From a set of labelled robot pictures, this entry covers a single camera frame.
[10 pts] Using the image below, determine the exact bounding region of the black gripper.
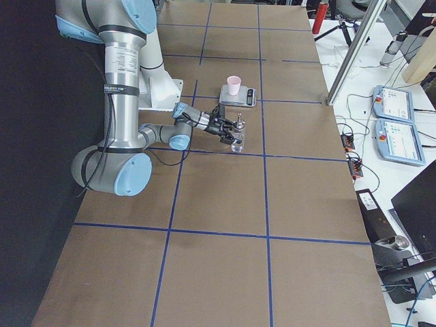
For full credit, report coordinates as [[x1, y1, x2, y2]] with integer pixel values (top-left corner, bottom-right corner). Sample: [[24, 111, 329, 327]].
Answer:
[[204, 114, 235, 144]]

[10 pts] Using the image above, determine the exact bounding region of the clear glass sauce bottle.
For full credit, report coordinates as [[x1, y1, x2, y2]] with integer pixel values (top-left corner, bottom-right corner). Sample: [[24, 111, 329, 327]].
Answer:
[[231, 112, 246, 153]]

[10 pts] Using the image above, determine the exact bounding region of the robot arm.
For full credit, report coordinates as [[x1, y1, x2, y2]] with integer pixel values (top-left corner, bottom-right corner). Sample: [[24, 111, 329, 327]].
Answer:
[[56, 1, 236, 196]]

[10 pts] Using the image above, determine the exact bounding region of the white digital kitchen scale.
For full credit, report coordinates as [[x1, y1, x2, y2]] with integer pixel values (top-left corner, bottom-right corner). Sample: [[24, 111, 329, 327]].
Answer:
[[219, 84, 257, 108]]

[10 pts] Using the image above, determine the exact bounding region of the brown paper table cover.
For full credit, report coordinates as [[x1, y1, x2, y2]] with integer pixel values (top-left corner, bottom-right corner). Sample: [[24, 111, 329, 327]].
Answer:
[[33, 1, 390, 326]]

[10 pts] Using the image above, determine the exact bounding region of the orange black usb hub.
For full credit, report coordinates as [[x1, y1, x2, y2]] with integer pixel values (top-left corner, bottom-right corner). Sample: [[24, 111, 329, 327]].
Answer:
[[341, 134, 355, 152]]

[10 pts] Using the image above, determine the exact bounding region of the red cylinder bottle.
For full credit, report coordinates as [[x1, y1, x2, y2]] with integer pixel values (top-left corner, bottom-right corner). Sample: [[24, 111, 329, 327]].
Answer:
[[312, 1, 329, 35]]

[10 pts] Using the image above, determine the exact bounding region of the upper blue teach pendant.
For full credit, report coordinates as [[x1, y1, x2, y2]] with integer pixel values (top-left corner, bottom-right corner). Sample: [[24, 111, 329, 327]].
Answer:
[[373, 85, 414, 123]]

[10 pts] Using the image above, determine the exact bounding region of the blue teach pendant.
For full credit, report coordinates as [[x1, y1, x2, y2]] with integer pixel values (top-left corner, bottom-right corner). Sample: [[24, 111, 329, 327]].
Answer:
[[373, 85, 414, 123], [375, 119, 426, 166]]

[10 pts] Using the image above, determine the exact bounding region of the lower blue teach pendant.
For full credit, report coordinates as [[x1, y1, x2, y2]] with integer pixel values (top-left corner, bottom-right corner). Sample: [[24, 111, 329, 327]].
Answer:
[[375, 119, 426, 166]]

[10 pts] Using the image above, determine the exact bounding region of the black box with label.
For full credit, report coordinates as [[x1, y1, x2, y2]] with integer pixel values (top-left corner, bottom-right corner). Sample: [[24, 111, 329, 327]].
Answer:
[[356, 189, 396, 243]]

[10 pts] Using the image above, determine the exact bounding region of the black monitor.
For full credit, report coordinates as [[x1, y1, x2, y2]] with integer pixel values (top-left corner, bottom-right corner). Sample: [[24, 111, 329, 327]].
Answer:
[[391, 161, 435, 253]]

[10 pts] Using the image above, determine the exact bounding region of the wooden beam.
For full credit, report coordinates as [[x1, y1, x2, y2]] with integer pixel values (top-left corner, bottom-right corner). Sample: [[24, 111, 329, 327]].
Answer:
[[403, 14, 435, 84]]

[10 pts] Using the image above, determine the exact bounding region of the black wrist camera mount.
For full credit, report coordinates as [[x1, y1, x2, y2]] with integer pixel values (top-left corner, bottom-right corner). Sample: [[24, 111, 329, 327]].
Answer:
[[212, 104, 225, 121]]

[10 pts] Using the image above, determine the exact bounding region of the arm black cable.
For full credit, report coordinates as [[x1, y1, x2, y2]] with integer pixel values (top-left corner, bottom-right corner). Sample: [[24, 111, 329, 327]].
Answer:
[[73, 50, 191, 198]]

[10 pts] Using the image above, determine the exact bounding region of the white pedestal column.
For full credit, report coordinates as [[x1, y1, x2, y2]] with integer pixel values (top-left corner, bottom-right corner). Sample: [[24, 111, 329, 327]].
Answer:
[[138, 29, 183, 111]]

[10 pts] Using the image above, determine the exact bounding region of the black camera tripod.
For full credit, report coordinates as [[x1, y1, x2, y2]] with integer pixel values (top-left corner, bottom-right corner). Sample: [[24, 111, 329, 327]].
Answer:
[[314, 16, 354, 47]]

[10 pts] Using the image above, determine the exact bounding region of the aluminium frame post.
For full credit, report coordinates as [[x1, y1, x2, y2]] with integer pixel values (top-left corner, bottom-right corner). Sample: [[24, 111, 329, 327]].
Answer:
[[326, 0, 387, 106]]

